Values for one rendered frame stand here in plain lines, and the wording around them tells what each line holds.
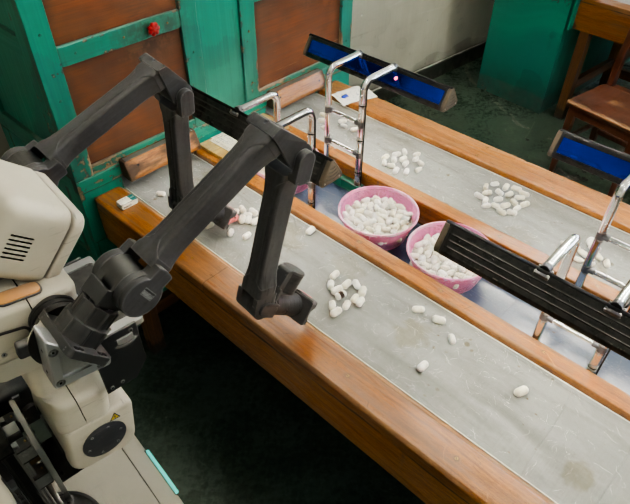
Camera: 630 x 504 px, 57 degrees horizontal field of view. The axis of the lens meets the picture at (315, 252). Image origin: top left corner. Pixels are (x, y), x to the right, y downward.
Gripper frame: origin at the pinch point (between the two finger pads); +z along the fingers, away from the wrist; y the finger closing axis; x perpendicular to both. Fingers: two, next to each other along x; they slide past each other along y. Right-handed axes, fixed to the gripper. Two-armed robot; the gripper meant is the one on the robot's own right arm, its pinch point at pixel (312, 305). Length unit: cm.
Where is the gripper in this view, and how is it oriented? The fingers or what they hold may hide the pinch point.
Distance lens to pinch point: 153.0
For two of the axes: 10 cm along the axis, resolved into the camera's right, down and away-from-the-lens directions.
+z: 5.2, 1.2, 8.5
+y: -7.3, -4.6, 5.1
